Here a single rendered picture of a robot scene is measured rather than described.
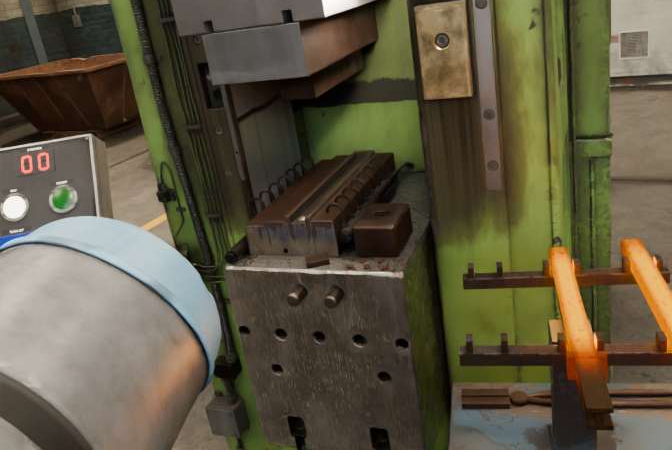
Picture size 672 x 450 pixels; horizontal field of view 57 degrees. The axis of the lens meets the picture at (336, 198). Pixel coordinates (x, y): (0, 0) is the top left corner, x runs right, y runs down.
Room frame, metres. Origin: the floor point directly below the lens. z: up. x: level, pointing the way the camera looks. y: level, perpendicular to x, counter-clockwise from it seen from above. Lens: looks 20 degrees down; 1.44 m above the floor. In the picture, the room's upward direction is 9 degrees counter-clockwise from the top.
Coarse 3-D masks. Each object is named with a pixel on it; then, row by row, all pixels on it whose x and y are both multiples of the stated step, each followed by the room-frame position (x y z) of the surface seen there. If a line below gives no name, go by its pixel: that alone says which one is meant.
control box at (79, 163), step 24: (48, 144) 1.29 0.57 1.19; (72, 144) 1.28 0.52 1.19; (96, 144) 1.30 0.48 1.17; (0, 168) 1.27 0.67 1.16; (24, 168) 1.26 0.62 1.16; (48, 168) 1.26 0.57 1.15; (72, 168) 1.26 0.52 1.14; (96, 168) 1.26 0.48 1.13; (0, 192) 1.24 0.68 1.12; (24, 192) 1.24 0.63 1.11; (48, 192) 1.24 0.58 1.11; (72, 192) 1.23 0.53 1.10; (96, 192) 1.23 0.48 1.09; (0, 216) 1.22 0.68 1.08; (24, 216) 1.22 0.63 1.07; (48, 216) 1.21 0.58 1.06; (72, 216) 1.21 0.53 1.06; (96, 216) 1.21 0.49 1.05
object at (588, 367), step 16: (560, 256) 0.91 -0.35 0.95; (560, 272) 0.86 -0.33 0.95; (560, 288) 0.81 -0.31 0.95; (576, 288) 0.80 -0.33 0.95; (560, 304) 0.79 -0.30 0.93; (576, 304) 0.76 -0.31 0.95; (576, 320) 0.72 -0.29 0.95; (576, 336) 0.69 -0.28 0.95; (576, 352) 0.65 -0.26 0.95; (592, 352) 0.64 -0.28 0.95; (576, 368) 0.62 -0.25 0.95; (592, 368) 0.61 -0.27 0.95; (592, 384) 0.59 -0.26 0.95; (592, 400) 0.56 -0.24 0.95; (608, 400) 0.56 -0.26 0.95; (592, 416) 0.56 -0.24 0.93; (608, 416) 0.56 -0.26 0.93
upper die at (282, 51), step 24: (288, 24) 1.12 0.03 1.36; (312, 24) 1.16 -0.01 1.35; (336, 24) 1.27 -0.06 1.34; (360, 24) 1.39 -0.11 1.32; (216, 48) 1.18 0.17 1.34; (240, 48) 1.16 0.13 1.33; (264, 48) 1.14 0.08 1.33; (288, 48) 1.12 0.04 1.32; (312, 48) 1.15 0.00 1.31; (336, 48) 1.25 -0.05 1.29; (360, 48) 1.37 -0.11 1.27; (216, 72) 1.19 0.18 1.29; (240, 72) 1.17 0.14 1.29; (264, 72) 1.15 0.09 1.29; (288, 72) 1.13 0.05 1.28; (312, 72) 1.13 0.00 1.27
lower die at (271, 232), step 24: (312, 168) 1.51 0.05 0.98; (336, 168) 1.41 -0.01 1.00; (360, 168) 1.41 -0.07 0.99; (288, 192) 1.36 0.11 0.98; (312, 192) 1.27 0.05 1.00; (336, 192) 1.26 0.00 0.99; (360, 192) 1.26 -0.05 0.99; (264, 216) 1.23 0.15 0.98; (288, 216) 1.15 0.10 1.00; (312, 216) 1.14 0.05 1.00; (336, 216) 1.13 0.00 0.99; (264, 240) 1.18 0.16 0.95; (288, 240) 1.15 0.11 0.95; (312, 240) 1.13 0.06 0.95; (336, 240) 1.11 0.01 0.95
